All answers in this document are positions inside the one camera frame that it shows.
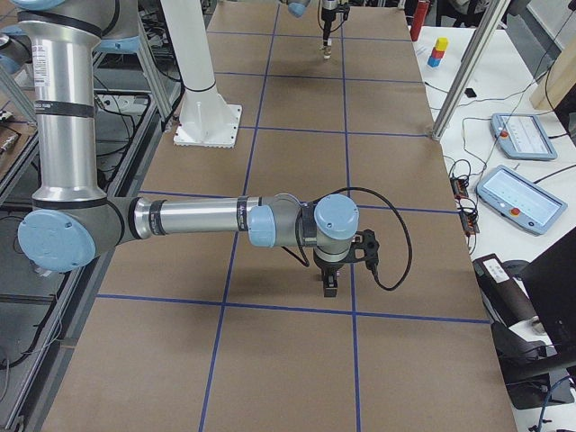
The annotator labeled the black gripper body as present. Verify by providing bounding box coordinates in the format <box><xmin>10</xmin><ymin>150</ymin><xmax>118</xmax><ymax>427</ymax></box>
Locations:
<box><xmin>315</xmin><ymin>259</ymin><xmax>344</xmax><ymax>280</ymax></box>
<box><xmin>320</xmin><ymin>0</ymin><xmax>345</xmax><ymax>25</ymax></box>

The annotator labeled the white brass PPR valve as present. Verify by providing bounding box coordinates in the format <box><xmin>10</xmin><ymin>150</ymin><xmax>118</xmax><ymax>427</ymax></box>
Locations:
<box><xmin>320</xmin><ymin>40</ymin><xmax>332</xmax><ymax>60</ymax></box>

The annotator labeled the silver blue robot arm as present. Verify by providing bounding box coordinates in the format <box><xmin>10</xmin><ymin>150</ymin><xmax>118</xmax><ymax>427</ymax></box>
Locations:
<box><xmin>281</xmin><ymin>0</ymin><xmax>350</xmax><ymax>49</ymax></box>
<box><xmin>17</xmin><ymin>1</ymin><xmax>360</xmax><ymax>297</ymax></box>

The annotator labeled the red cylinder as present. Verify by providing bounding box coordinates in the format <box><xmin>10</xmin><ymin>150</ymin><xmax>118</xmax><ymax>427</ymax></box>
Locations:
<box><xmin>409</xmin><ymin>0</ymin><xmax>429</xmax><ymax>41</ymax></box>

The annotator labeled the blue wooden block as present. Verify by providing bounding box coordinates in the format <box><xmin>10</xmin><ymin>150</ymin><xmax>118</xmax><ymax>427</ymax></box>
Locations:
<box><xmin>427</xmin><ymin>56</ymin><xmax>442</xmax><ymax>68</ymax></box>

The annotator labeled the red wooden block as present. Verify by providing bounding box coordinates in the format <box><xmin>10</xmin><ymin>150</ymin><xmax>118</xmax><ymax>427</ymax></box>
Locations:
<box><xmin>430</xmin><ymin>48</ymin><xmax>446</xmax><ymax>60</ymax></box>

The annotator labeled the yellow wooden block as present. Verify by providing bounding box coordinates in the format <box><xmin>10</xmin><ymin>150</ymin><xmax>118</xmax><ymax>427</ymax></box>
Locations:
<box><xmin>435</xmin><ymin>37</ymin><xmax>449</xmax><ymax>52</ymax></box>

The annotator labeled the small black box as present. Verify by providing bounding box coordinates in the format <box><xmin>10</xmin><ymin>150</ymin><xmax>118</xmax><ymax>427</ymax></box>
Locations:
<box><xmin>464</xmin><ymin>87</ymin><xmax>477</xmax><ymax>98</ymax></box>

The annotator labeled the near teach pendant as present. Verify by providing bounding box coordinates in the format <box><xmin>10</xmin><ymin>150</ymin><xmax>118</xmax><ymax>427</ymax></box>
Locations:
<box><xmin>476</xmin><ymin>165</ymin><xmax>568</xmax><ymax>235</ymax></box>

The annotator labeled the teach pendant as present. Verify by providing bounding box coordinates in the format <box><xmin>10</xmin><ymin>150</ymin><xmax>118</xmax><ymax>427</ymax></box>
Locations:
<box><xmin>476</xmin><ymin>165</ymin><xmax>568</xmax><ymax>235</ymax></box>
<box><xmin>490</xmin><ymin>112</ymin><xmax>558</xmax><ymax>161</ymax></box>

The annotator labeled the black monitor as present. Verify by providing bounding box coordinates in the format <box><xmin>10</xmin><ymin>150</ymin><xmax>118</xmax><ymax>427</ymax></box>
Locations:
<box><xmin>521</xmin><ymin>229</ymin><xmax>575</xmax><ymax>351</ymax></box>

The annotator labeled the far teach pendant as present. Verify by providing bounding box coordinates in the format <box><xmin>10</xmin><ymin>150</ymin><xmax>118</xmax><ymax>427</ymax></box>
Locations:
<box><xmin>490</xmin><ymin>112</ymin><xmax>558</xmax><ymax>161</ymax></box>

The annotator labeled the wooden board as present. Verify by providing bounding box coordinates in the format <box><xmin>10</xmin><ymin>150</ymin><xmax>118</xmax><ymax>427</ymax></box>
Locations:
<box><xmin>529</xmin><ymin>38</ymin><xmax>575</xmax><ymax>110</ymax></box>

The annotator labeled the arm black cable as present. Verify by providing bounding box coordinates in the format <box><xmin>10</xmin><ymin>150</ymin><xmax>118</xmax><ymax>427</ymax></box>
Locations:
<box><xmin>278</xmin><ymin>185</ymin><xmax>414</xmax><ymax>292</ymax></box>

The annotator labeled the white camera stand column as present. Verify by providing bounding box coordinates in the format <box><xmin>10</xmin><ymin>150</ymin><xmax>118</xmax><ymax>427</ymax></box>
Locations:
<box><xmin>161</xmin><ymin>0</ymin><xmax>242</xmax><ymax>149</ymax></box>

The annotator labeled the aluminium frame post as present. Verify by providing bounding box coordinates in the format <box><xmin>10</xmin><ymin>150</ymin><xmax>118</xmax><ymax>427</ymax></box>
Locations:
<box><xmin>430</xmin><ymin>0</ymin><xmax>510</xmax><ymax>141</ymax></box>

